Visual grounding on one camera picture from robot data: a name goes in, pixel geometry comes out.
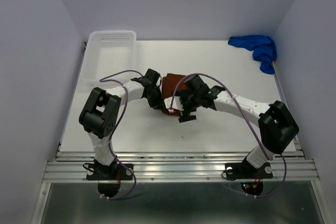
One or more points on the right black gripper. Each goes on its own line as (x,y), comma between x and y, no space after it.
(185,117)

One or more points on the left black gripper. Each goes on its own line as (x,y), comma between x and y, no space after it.
(157,104)

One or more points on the brown towel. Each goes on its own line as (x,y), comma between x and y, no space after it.
(169,83)

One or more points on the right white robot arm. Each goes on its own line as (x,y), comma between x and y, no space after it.
(272,124)

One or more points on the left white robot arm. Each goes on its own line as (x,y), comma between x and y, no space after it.
(104,109)

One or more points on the white plastic basket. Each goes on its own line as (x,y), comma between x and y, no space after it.
(108,52)

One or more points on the blue towel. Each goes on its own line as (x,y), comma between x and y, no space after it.
(263,47)

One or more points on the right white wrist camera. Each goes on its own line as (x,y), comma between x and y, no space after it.
(173,104)

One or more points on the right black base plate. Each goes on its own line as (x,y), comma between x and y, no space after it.
(244,170)

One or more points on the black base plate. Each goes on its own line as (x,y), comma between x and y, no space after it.
(244,170)
(113,172)

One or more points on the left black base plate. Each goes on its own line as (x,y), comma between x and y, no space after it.
(113,172)

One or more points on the aluminium rail frame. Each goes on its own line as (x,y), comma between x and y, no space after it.
(181,167)

